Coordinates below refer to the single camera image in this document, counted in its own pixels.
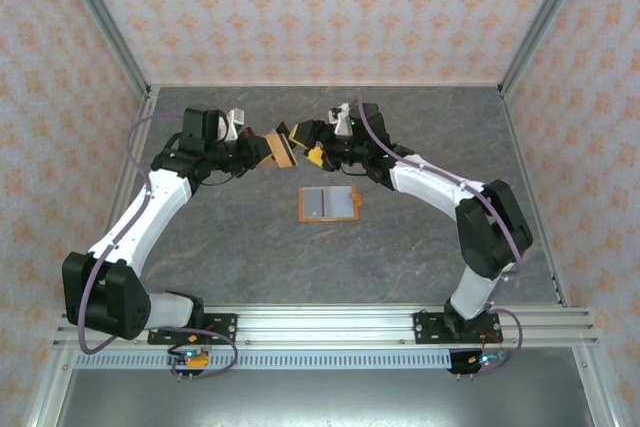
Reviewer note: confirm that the brown card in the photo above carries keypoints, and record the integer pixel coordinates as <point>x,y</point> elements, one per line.
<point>281,152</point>

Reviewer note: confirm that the grey card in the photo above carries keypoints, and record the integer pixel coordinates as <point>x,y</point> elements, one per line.
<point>316,204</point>
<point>341,202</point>

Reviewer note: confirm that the orange card holder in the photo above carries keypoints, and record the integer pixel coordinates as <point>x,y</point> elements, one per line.
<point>302,212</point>

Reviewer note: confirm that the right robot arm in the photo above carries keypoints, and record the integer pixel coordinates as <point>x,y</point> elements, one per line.
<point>490,232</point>

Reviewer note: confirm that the black card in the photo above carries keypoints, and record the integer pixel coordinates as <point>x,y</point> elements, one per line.
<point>283,128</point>

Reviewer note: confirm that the aluminium base beam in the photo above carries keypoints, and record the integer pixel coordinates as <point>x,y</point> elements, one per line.
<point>325,322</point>

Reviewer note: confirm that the controller board with orange plug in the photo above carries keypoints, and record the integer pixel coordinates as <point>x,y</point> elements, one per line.
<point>200,359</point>

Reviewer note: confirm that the grey metal sheet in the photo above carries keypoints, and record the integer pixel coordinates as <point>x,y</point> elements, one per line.
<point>325,397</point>

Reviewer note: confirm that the controller board with blue part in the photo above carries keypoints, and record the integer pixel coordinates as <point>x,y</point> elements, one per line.
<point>482,361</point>

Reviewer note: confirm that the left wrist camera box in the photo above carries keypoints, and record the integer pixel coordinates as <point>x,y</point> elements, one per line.
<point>235,127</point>

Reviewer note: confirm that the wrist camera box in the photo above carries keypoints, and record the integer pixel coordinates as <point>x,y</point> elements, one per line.
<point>235,127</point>
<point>341,119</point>

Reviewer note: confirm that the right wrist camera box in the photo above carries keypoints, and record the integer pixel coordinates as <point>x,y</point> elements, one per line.
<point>341,119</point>

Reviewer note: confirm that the aluminium side rail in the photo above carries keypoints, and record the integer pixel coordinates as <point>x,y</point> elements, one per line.
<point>520,157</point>
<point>145,117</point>

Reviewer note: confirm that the aluminium corner post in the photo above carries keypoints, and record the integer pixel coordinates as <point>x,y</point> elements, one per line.
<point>545,12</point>
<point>100,17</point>

